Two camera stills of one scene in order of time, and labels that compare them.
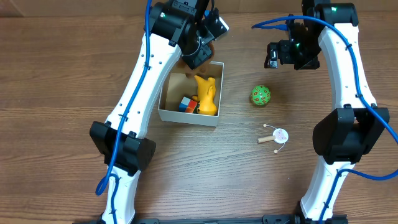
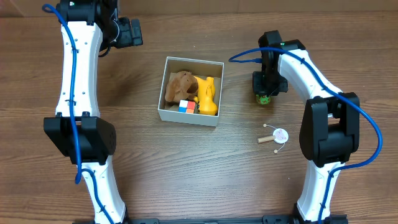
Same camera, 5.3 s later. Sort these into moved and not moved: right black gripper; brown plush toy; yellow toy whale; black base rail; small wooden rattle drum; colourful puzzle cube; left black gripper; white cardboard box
Moved: brown plush toy; right black gripper; left black gripper
Not moved: small wooden rattle drum; yellow toy whale; colourful puzzle cube; black base rail; white cardboard box
